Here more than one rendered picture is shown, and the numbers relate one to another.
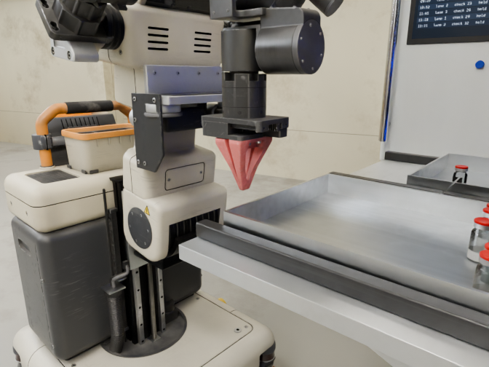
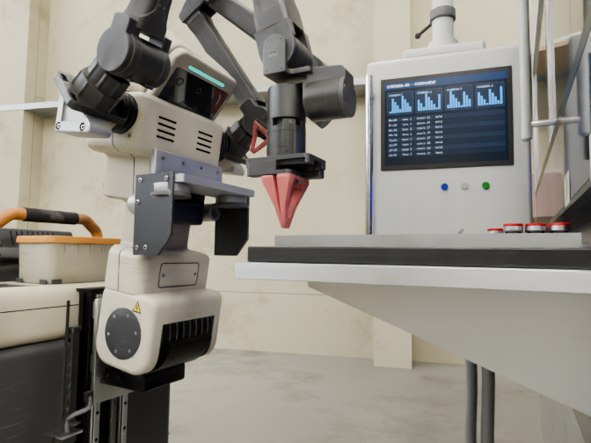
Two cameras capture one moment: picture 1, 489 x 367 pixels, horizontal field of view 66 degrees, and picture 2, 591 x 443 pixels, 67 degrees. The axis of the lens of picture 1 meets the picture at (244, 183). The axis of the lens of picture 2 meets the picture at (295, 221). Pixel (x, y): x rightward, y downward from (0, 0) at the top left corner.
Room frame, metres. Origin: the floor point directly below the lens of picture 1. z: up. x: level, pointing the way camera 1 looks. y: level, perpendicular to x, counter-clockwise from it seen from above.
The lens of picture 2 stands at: (-0.12, 0.15, 0.89)
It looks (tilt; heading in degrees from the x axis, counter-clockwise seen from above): 4 degrees up; 346
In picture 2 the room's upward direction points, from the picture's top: 1 degrees clockwise
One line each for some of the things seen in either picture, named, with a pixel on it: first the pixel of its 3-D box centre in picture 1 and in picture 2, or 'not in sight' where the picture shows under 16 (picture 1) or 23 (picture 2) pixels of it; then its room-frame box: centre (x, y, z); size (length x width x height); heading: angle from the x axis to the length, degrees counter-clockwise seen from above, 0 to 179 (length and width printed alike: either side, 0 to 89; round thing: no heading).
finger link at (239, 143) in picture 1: (237, 154); (278, 196); (0.51, 0.01, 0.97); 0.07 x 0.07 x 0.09; 49
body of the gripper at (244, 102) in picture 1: (244, 101); (286, 147); (0.50, 0.00, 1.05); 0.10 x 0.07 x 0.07; 49
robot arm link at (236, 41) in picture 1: (247, 52); (290, 105); (0.50, 0.00, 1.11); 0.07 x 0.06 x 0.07; 49
